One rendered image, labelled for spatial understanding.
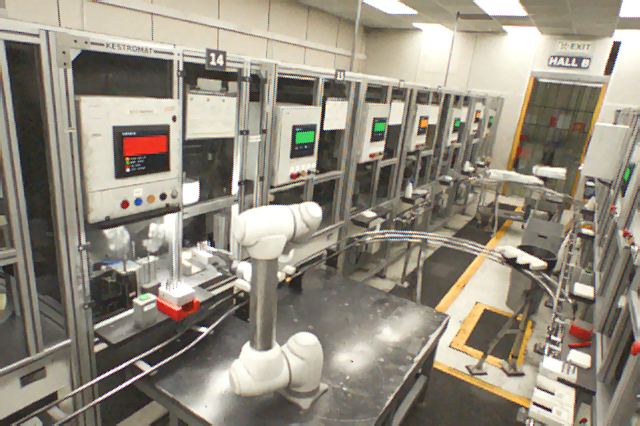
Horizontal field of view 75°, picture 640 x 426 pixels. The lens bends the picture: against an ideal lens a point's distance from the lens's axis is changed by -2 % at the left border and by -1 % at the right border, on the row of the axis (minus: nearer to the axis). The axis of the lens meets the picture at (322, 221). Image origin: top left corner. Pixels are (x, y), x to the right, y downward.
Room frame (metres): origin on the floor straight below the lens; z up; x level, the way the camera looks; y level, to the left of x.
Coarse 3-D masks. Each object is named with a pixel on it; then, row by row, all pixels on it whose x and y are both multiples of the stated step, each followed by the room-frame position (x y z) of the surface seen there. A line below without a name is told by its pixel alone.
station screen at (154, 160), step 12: (132, 132) 1.58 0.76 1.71; (144, 132) 1.62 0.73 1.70; (156, 132) 1.67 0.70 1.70; (132, 156) 1.58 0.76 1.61; (144, 156) 1.62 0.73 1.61; (156, 156) 1.67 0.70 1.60; (168, 156) 1.72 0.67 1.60; (132, 168) 1.58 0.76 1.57; (144, 168) 1.62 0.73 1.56; (156, 168) 1.67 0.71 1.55
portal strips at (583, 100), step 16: (544, 80) 8.87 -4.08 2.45; (544, 96) 8.83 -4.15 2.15; (576, 96) 8.56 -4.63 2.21; (592, 96) 8.42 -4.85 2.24; (544, 112) 8.81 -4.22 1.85; (576, 112) 8.52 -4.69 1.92; (592, 112) 8.38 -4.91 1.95; (528, 128) 8.90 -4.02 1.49; (544, 128) 8.77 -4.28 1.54; (576, 128) 8.49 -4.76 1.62; (528, 144) 8.86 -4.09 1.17; (544, 144) 8.73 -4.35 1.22; (560, 144) 8.59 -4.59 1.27; (576, 144) 8.44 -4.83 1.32; (528, 160) 8.83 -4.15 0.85; (560, 160) 8.54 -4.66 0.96; (576, 160) 8.40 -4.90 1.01; (512, 192) 8.90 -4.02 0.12; (528, 192) 8.77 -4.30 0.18
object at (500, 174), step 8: (488, 168) 6.50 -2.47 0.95; (488, 176) 6.33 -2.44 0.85; (496, 176) 6.30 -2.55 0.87; (504, 176) 6.28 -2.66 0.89; (512, 176) 6.29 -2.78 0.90; (520, 176) 6.39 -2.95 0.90; (528, 176) 6.47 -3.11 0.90; (536, 176) 6.54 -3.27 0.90; (480, 192) 6.77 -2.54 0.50; (528, 200) 6.60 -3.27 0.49; (480, 208) 6.63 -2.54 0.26; (488, 208) 6.70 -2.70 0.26; (480, 216) 6.31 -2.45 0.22; (488, 216) 6.28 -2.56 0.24; (504, 216) 6.31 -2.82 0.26
